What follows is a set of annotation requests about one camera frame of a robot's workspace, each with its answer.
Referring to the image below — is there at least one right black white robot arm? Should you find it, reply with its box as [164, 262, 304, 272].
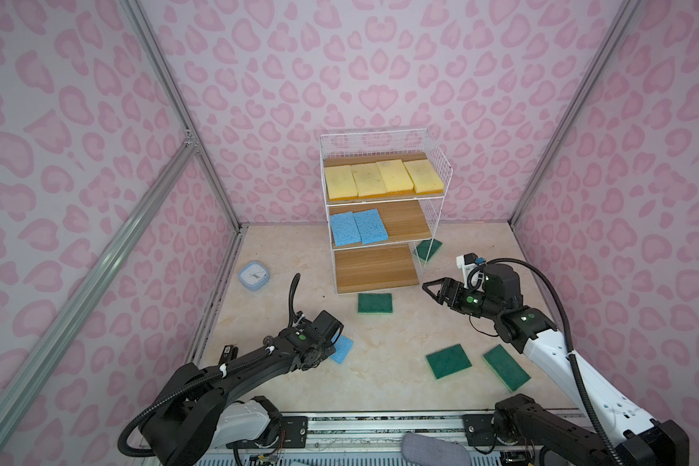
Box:
[423, 254, 690, 465]

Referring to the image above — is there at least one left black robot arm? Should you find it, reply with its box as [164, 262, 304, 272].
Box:
[118, 311, 344, 465]

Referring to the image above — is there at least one white wire wooden shelf rack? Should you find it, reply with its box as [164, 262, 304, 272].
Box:
[320, 127, 452, 294]

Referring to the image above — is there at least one light blue square clock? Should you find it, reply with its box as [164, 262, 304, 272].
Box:
[237, 261, 271, 292]

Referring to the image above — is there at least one blue sponge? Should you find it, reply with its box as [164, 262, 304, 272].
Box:
[330, 336, 353, 364]
[329, 212, 361, 248]
[353, 209, 389, 246]

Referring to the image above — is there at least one green sponge front centre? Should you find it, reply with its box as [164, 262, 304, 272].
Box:
[425, 344, 472, 380]

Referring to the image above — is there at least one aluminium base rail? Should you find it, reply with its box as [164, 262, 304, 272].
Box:
[130, 407, 636, 466]

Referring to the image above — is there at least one yellow sponge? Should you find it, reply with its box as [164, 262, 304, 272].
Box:
[376, 159, 415, 195]
[324, 165, 358, 201]
[351, 163, 388, 198]
[404, 159, 445, 195]

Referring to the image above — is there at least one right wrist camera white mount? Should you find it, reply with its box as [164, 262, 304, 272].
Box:
[456, 252, 485, 289]

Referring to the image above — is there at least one left diagonal aluminium frame bar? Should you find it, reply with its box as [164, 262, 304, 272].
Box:
[0, 139, 198, 452]

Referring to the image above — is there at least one grey oval pad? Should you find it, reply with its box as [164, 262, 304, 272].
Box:
[401, 433, 472, 466]

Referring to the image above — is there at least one green sponge behind shelf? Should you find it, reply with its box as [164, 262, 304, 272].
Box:
[415, 239, 442, 262]

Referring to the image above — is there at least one green sponge front right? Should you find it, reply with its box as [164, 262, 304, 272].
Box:
[483, 345, 531, 392]

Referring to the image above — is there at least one green sponge by shelf front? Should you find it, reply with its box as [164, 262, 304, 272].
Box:
[357, 293, 393, 314]

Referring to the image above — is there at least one left black corrugated cable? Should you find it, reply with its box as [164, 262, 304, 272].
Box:
[115, 272, 304, 459]

